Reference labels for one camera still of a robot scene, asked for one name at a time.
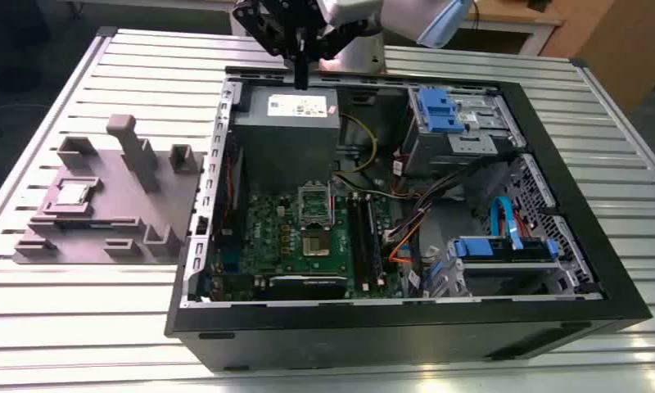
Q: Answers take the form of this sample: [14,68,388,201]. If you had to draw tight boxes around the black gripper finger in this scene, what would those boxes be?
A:
[231,0,303,90]
[300,22,364,90]

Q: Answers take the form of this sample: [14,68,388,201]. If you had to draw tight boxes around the metal socket cover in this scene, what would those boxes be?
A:
[297,179,337,230]

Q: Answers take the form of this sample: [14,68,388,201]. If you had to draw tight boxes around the silver square CPU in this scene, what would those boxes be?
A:
[56,183,94,206]

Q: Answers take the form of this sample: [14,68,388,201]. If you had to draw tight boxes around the CPU socket gold contacts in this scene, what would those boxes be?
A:
[299,231,333,261]

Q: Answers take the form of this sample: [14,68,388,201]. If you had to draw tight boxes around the blue plastic drive latch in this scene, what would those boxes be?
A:
[418,88,466,134]

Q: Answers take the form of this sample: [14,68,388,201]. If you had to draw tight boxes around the grey power supply unit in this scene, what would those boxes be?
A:
[231,86,343,193]

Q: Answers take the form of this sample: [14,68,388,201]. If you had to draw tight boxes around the grey metal drive cage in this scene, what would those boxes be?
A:
[403,86,528,177]

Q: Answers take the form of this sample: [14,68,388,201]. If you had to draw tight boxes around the black RAM stick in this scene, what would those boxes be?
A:
[360,192,388,287]

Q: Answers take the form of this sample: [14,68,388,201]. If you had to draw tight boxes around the grey plastic parts rack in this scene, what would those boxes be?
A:
[10,114,207,265]

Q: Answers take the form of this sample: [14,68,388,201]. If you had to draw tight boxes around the green motherboard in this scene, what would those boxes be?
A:
[209,192,411,302]

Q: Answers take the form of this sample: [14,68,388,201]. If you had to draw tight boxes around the brown wooden cabinet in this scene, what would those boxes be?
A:
[539,0,655,114]

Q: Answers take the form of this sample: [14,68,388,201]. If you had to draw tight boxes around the hard disk in blue carrier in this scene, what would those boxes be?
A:
[448,237,562,265]

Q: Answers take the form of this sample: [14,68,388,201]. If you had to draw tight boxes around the green RAM stick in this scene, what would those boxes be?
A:
[53,219,116,230]

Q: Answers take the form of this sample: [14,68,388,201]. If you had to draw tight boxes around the black graphics card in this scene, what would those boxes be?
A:
[253,273,349,302]

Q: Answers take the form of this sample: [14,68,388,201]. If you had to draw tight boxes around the grey metal disk bay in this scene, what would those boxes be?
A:
[423,239,602,298]

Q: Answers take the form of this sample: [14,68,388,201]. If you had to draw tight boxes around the black PC case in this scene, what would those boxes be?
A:
[163,65,655,373]

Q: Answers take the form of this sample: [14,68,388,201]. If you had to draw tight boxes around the yellow wire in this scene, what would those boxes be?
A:
[335,112,382,177]

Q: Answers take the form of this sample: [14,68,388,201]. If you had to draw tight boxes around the thin grey wire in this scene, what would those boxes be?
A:
[332,174,419,201]

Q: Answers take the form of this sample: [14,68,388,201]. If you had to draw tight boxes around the black cable bundle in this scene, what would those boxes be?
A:
[392,151,520,238]

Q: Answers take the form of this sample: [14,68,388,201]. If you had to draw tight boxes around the orange wire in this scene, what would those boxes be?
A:
[387,219,432,265]

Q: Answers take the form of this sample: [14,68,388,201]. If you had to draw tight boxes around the thin red disk wire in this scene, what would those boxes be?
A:
[511,206,534,241]

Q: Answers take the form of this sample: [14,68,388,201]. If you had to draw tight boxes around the blue flat wire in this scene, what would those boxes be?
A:
[490,196,526,251]

